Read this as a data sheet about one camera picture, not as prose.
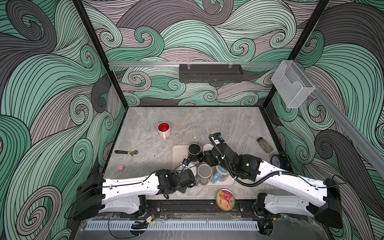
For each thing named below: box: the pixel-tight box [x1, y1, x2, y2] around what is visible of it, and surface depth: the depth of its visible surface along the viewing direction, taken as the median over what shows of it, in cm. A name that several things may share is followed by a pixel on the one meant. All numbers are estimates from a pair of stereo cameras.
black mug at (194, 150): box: [188, 142, 202, 162], surface depth 87 cm
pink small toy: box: [117, 165, 125, 172], surface depth 87 cm
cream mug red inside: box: [157, 121, 171, 140], surface depth 100 cm
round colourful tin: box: [215, 188, 236, 211], surface depth 75 cm
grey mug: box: [195, 163, 213, 186], surface depth 77 cm
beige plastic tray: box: [170, 144, 236, 186], surface depth 83 cm
